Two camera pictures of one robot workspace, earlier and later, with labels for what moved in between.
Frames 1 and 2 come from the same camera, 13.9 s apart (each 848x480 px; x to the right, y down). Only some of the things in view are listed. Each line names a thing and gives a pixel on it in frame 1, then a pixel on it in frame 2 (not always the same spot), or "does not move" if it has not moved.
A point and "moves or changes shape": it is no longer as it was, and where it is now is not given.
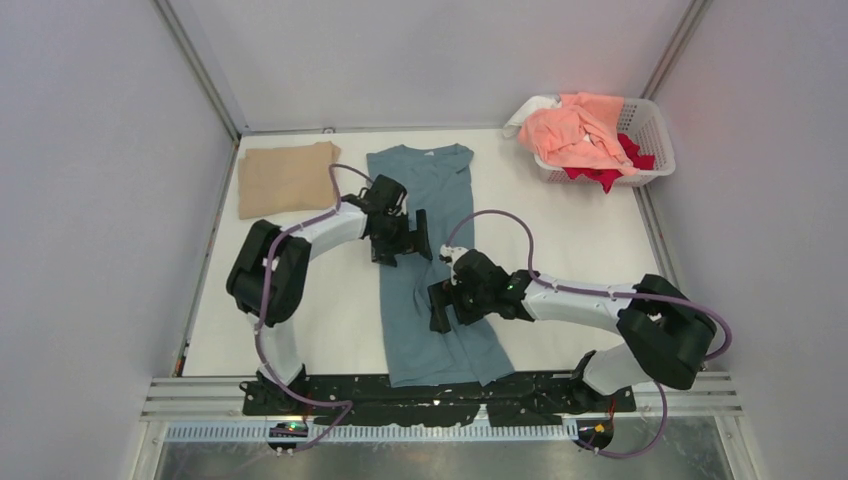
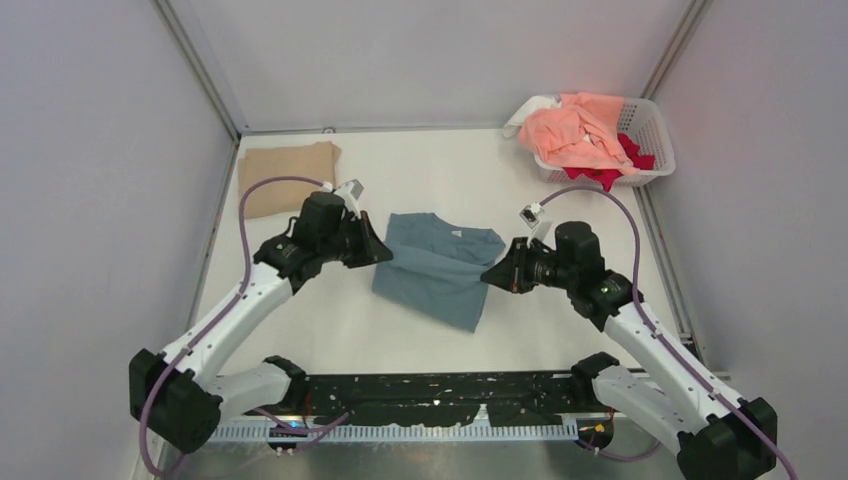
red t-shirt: x=606 y=178 does not move
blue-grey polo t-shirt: x=436 y=180 moves or changes shape
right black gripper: x=442 y=294 to x=511 y=272
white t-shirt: x=530 y=105 does not move
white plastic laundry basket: x=645 y=124 does not move
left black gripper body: x=393 y=239 to x=338 y=246
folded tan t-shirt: x=282 y=180 does not move
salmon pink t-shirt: x=582 y=131 does not move
